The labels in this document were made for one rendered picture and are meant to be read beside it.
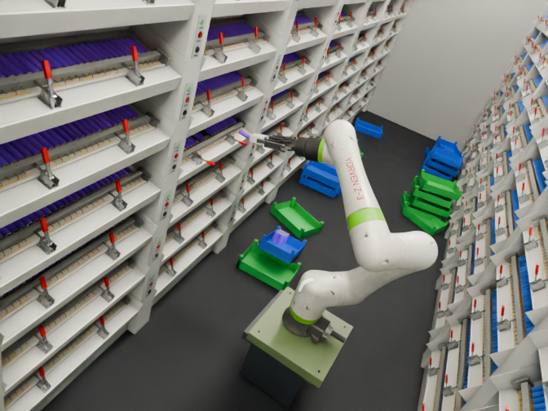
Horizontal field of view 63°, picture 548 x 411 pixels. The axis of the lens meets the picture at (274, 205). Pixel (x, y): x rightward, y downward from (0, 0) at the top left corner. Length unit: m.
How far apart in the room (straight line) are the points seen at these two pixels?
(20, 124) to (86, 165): 0.28
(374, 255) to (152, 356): 1.08
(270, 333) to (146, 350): 0.55
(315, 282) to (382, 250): 0.40
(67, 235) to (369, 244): 0.84
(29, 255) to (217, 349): 1.06
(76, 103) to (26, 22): 0.22
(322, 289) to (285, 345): 0.26
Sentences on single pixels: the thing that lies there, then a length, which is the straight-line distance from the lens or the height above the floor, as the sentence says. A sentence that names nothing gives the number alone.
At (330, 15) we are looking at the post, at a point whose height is 1.25.
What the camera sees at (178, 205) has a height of 0.56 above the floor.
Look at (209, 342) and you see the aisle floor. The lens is 2.09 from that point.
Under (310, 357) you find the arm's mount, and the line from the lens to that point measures 1.75.
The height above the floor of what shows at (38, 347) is 0.36.
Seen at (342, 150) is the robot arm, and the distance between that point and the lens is 1.48.
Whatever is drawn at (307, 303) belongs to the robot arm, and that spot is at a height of 0.49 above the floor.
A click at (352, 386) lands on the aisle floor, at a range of 2.20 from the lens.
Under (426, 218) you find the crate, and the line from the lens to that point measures 3.74.
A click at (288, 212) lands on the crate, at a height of 0.00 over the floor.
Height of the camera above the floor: 1.61
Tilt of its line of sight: 32 degrees down
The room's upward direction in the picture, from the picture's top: 20 degrees clockwise
